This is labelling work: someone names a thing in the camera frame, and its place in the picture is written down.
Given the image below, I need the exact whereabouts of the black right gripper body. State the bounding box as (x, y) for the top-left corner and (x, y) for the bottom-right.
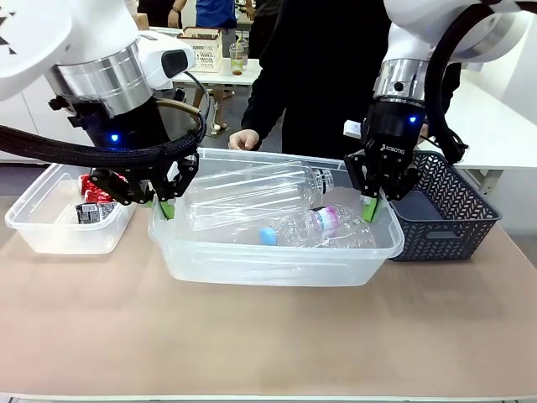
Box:
(360, 98), (428, 172)

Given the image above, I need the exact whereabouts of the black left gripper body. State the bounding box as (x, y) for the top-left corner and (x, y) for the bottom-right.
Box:
(69, 97), (174, 150)

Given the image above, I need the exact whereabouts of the large clear plastic bin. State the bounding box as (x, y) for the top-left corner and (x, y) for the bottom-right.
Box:
(149, 147), (406, 288)

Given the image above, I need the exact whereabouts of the person right forearm black sleeve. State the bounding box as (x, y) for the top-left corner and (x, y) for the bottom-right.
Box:
(241, 69), (290, 142)

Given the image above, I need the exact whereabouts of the dark grey woven basket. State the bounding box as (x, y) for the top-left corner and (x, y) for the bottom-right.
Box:
(388, 150), (503, 263)

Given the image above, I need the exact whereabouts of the white table with basket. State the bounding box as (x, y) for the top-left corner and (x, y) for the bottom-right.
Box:
(140, 25), (262, 88)

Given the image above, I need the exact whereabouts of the cream plastic basket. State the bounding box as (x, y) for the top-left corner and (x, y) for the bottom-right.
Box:
(177, 26), (224, 74)

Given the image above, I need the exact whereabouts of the person right hand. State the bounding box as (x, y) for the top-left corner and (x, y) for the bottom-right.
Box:
(228, 128), (262, 152)

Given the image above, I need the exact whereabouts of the red snack wrapper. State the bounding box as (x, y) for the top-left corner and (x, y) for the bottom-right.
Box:
(79, 173), (128, 203)

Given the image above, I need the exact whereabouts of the black wrapper with barcode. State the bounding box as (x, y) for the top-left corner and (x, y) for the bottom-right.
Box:
(75, 200), (119, 224)

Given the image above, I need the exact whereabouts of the tan curved tube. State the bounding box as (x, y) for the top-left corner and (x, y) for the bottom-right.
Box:
(157, 98), (199, 117)

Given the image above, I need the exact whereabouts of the crushed bottle with blue cap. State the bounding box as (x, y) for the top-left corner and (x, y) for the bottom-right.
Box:
(258, 204), (378, 249)

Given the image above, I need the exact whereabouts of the large clear plastic bottle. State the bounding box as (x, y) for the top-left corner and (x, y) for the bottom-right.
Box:
(185, 159), (336, 231)

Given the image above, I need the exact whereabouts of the person torso in black shirt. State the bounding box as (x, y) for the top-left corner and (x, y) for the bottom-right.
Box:
(241, 0), (462, 161)

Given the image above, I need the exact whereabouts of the small clear plastic bin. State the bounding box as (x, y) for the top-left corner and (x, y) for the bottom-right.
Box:
(4, 163), (138, 255)

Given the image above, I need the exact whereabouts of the white side table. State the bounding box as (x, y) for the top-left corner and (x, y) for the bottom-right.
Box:
(427, 66), (537, 172)

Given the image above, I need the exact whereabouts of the bystander in black shirt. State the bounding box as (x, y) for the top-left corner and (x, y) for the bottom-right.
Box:
(137, 0), (190, 29)

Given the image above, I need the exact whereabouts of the clear plastic drink cup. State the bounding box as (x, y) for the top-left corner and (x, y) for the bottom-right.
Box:
(228, 36), (249, 77)

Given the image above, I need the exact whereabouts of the bystander in blue shirt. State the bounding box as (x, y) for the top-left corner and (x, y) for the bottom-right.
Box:
(194, 0), (239, 30)

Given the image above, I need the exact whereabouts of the bystander in dark grey clothes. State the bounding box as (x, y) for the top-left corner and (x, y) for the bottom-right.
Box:
(244, 0), (281, 60)

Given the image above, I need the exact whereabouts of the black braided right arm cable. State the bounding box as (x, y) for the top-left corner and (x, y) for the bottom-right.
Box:
(424, 0), (470, 165)

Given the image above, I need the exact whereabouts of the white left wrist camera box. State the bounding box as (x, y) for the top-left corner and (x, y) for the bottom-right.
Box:
(137, 34), (197, 92)

